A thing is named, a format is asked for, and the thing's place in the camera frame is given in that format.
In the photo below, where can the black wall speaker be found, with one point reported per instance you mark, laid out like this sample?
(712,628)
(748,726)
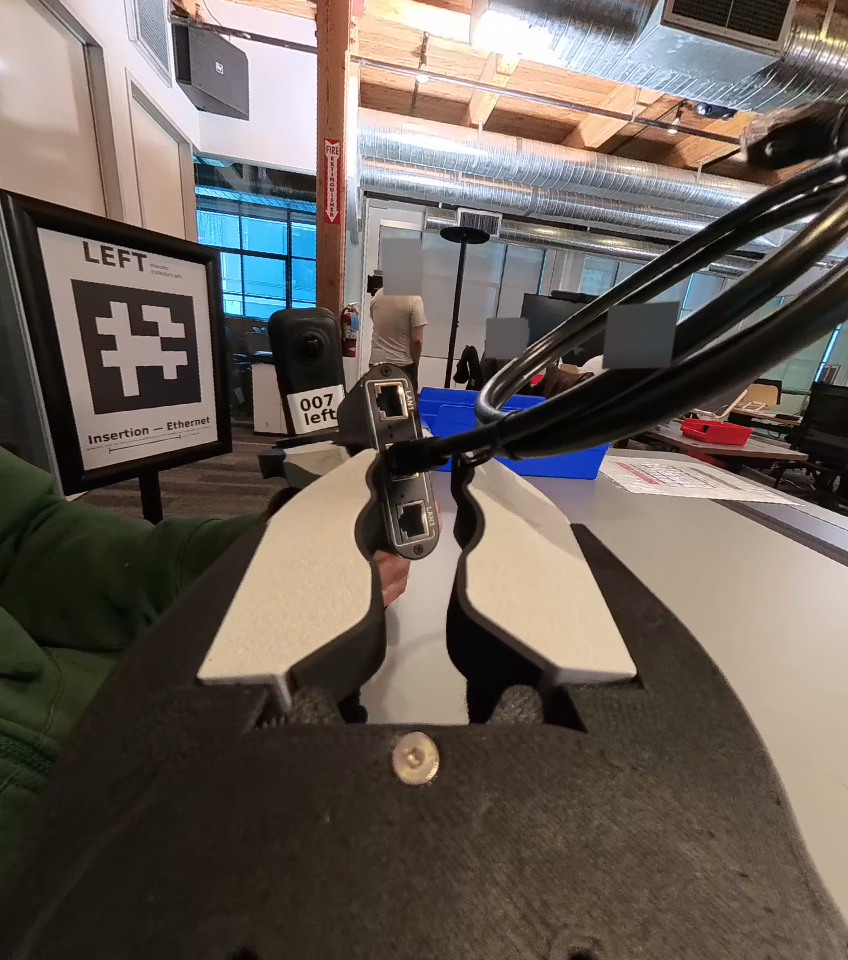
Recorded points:
(214,68)

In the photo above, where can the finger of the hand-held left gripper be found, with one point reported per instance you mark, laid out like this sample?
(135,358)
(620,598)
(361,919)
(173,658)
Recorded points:
(316,462)

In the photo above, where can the black disc lamp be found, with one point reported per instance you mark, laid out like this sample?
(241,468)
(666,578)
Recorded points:
(465,236)

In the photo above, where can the black ethernet adapter hub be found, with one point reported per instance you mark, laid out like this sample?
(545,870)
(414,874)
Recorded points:
(402,480)

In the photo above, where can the silver air duct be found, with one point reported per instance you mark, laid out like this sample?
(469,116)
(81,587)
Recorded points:
(619,30)
(544,173)

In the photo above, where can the printed paper sheet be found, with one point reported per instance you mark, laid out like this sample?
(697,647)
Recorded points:
(687,477)

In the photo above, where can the person's left hand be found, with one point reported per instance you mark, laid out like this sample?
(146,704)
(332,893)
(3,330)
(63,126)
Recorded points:
(390,578)

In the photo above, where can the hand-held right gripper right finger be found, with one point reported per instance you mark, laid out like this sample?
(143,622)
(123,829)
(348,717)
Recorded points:
(544,593)

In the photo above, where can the framed printed tag board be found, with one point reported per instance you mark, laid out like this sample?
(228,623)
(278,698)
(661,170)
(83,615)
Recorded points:
(139,345)

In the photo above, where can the red plastic bin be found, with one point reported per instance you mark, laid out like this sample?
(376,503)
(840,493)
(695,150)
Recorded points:
(717,432)

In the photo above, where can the blue plastic bin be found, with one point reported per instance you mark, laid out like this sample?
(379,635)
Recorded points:
(559,458)

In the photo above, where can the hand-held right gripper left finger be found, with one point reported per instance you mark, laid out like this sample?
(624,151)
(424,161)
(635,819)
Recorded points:
(297,593)

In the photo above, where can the red fire extinguisher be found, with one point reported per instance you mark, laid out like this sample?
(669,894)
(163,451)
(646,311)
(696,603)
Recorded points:
(349,330)

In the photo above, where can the person's left forearm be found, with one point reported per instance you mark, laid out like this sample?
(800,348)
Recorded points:
(79,555)

